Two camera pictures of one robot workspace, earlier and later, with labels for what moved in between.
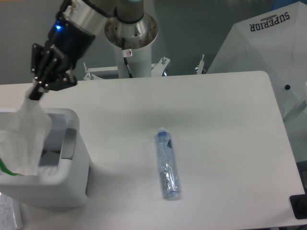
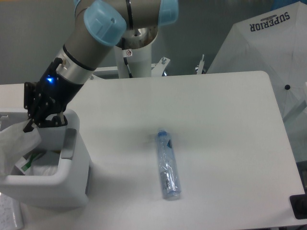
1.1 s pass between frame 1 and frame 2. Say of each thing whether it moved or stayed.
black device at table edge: stayed
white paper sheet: stayed
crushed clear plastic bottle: stayed
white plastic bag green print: moved
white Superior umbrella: stayed
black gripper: moved
